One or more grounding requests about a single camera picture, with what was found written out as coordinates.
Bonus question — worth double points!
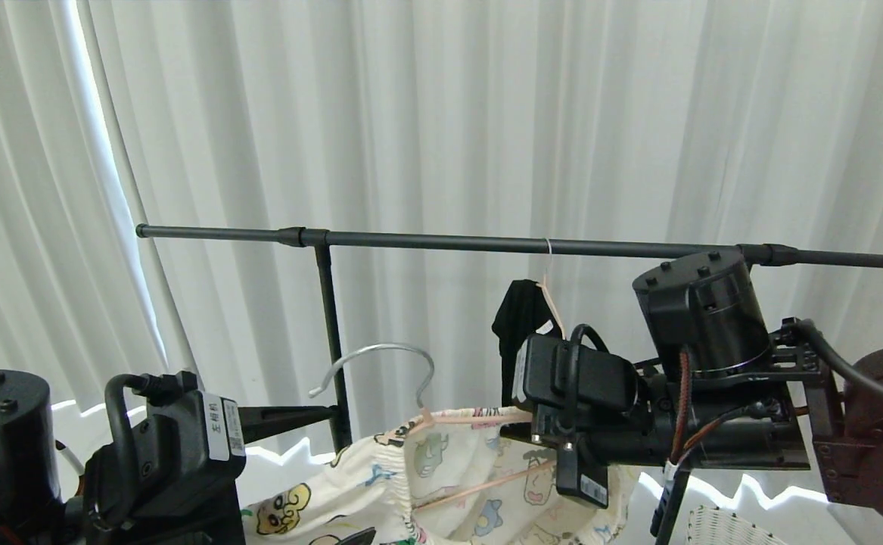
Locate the black clothes rack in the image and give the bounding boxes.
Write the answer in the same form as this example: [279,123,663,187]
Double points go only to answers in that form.
[136,224,883,545]

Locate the black garment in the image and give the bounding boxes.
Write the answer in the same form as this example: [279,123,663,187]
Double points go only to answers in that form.
[491,279,564,410]

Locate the pink clothes hanger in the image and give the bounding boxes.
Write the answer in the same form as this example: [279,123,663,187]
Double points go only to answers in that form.
[308,343,559,513]
[538,238,566,341]

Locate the cream printed garment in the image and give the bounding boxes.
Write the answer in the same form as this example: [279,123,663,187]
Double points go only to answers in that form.
[243,406,639,545]

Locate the white laundry basket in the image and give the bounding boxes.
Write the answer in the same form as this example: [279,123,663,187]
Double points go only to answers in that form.
[686,505,790,545]

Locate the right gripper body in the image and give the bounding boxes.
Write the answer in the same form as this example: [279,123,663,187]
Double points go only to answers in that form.
[500,377,814,509]

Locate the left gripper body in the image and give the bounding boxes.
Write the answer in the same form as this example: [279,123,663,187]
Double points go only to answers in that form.
[175,473,247,545]

